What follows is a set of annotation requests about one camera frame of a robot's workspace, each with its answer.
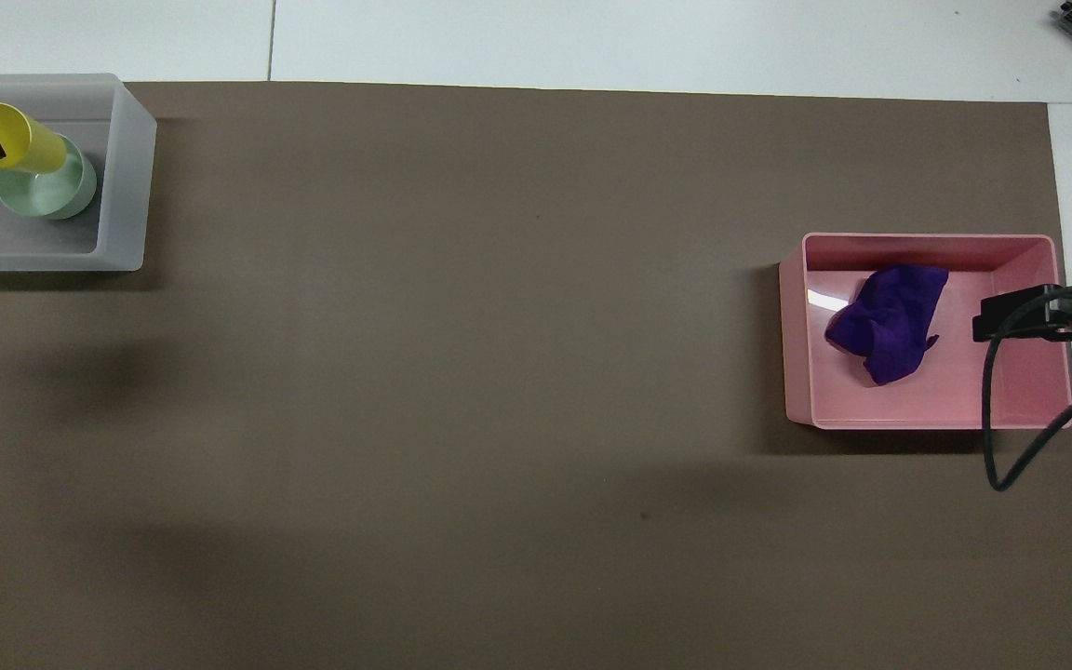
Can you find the yellow plastic cup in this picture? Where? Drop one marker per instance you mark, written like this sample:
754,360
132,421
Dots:
33,144

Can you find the translucent white plastic box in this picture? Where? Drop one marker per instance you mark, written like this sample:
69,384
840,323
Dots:
122,186

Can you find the pink plastic box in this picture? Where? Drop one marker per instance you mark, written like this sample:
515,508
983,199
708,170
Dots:
945,400

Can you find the light green plastic cup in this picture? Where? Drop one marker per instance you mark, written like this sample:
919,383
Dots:
52,195

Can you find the purple crumpled cloth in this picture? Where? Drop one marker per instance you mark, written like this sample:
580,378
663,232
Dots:
890,316

